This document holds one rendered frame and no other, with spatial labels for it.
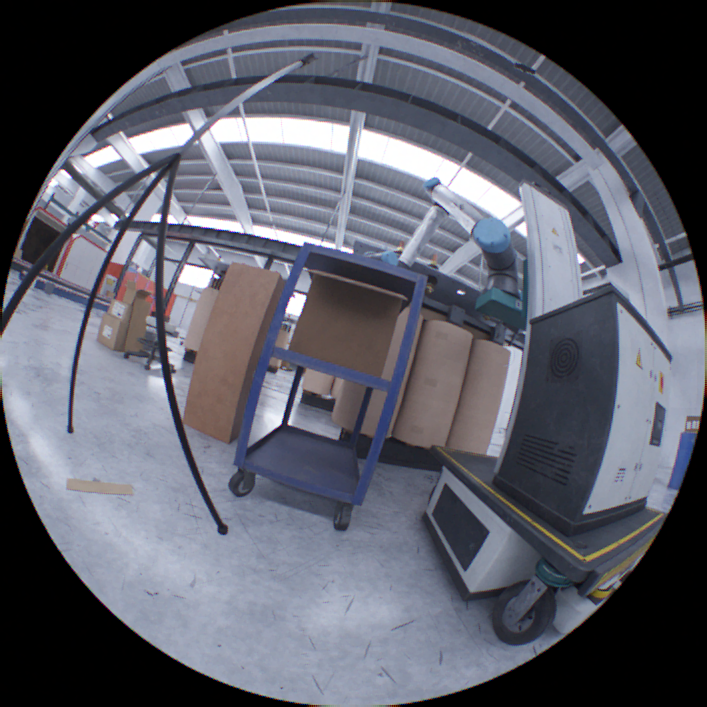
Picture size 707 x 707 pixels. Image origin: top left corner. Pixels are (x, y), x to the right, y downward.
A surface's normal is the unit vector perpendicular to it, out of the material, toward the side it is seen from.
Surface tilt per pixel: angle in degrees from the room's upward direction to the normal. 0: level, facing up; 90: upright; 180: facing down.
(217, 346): 90
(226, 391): 90
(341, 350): 90
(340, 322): 90
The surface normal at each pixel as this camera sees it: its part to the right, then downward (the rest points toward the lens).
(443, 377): 0.15, -0.07
